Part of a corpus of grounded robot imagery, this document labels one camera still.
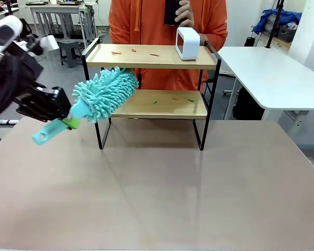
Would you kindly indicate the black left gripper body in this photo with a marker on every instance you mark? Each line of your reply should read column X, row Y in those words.
column 42, row 104

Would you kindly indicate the teal chenille duster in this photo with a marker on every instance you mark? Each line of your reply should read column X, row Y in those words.
column 107, row 89

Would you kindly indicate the long red paper scrap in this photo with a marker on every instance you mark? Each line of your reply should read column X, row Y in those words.
column 154, row 55

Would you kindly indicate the white rounded box speaker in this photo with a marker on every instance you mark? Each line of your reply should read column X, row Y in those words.
column 188, row 44

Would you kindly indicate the black mesh pen holder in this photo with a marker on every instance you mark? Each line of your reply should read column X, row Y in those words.
column 170, row 13

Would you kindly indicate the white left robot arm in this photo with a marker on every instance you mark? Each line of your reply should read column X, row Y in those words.
column 5, row 26

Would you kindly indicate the person left hand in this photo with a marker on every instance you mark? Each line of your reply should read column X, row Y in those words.
column 185, row 14

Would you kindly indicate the white power strip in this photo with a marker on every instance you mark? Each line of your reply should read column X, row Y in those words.
column 8, row 121

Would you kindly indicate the grey plastic stool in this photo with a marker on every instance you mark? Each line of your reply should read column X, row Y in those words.
column 69, row 52

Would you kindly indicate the black backpack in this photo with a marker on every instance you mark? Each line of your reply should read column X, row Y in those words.
column 26, row 26

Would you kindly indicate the white background desk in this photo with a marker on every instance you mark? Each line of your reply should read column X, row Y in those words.
column 0, row 11

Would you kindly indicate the black stand pole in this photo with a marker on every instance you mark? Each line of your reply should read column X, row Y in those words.
column 9, row 6

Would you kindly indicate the person in orange hoodie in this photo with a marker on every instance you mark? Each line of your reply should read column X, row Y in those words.
column 149, row 23

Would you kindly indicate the black box under table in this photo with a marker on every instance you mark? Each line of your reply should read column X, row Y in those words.
column 247, row 104

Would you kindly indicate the white side table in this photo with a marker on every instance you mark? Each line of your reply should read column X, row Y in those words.
column 272, row 75

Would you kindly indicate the black tripod pole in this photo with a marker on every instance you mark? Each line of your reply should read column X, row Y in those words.
column 275, row 23

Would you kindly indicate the blue cloth pile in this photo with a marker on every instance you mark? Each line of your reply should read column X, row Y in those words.
column 277, row 18

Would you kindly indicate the black mesh basket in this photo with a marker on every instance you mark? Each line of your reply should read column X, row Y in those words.
column 286, row 32

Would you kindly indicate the white grey-frame background table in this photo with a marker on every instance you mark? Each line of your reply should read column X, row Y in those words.
column 57, row 9

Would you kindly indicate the two-tier wooden black-frame shelf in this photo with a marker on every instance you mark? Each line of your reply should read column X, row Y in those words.
column 146, row 60

